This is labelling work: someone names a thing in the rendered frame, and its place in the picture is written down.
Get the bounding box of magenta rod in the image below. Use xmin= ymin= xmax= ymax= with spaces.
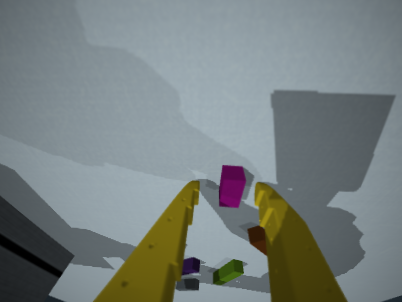
xmin=219 ymin=165 xmax=246 ymax=208

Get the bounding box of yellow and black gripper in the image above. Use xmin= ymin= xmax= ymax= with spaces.
xmin=93 ymin=180 xmax=348 ymax=302

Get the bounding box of dark purple rod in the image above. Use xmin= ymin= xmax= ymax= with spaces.
xmin=182 ymin=257 xmax=200 ymax=275

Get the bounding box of brown rectangular block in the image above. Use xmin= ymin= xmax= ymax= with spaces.
xmin=247 ymin=225 xmax=267 ymax=256

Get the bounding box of lime green rod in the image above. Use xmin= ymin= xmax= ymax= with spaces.
xmin=213 ymin=259 xmax=244 ymax=285

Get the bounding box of dark grey rod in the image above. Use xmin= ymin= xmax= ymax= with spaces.
xmin=175 ymin=278 xmax=199 ymax=291

